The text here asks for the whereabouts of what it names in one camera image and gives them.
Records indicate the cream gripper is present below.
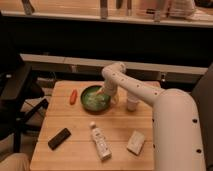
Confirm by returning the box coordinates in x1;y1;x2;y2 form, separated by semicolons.
95;83;119;104

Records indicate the green ceramic bowl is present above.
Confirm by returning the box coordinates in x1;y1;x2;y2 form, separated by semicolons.
81;85;111;112

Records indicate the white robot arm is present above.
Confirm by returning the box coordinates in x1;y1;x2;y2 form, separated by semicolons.
102;62;206;171

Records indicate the white paper cup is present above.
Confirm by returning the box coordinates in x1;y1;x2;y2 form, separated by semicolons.
127;93;139;111

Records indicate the white plastic bottle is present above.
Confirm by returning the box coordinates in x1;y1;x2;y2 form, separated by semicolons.
90;121;112;161

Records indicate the beige sponge block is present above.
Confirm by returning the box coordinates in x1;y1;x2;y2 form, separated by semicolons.
126;131;145;155

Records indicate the black remote control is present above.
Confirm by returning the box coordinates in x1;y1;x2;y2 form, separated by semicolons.
48;128;71;150

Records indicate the black chair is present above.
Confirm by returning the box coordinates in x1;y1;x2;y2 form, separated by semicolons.
0;54;48;153

